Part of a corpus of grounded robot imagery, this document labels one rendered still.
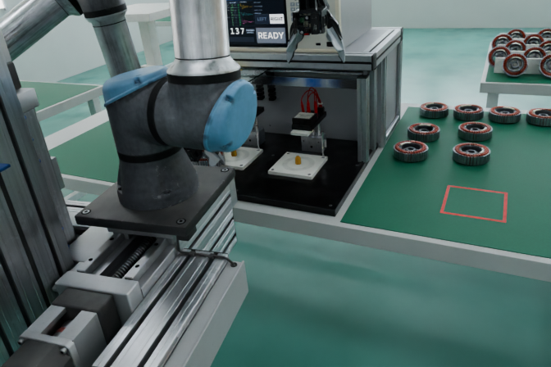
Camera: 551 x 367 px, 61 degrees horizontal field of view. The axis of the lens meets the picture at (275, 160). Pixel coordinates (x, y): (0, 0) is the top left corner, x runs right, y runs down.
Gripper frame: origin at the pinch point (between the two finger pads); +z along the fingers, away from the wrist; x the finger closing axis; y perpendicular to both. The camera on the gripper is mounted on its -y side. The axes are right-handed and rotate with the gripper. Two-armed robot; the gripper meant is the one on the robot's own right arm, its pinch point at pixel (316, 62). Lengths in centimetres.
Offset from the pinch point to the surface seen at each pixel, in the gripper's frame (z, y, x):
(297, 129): 27.1, -19.5, -12.1
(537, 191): 40, -12, 58
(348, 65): 6.7, -22.9, 4.4
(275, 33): -2.1, -29.2, -20.0
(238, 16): -7.7, -31.0, -32.8
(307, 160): 37.0, -17.1, -8.6
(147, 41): 12, -97, -112
